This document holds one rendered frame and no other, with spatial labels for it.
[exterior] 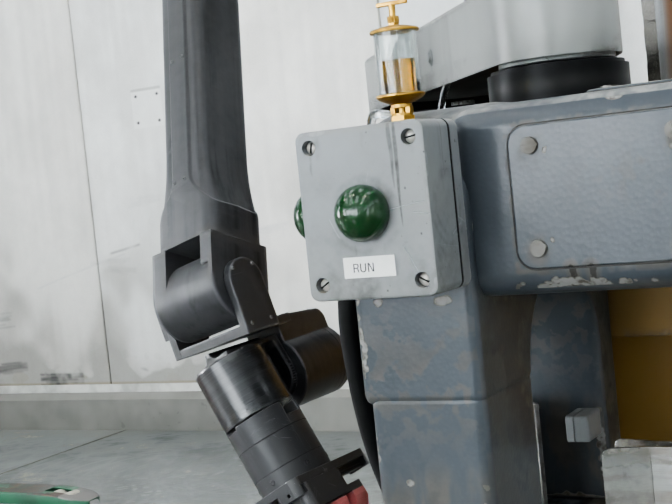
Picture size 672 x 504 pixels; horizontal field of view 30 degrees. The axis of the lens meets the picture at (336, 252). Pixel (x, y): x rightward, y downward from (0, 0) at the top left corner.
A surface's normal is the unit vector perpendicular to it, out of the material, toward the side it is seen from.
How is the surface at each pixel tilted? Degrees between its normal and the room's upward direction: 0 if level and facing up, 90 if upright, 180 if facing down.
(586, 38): 90
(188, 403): 90
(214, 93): 74
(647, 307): 90
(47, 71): 90
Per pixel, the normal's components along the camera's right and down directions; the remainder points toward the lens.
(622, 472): -0.24, 0.07
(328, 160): -0.47, 0.10
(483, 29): -0.98, 0.11
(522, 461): 0.87, -0.07
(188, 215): -0.68, -0.23
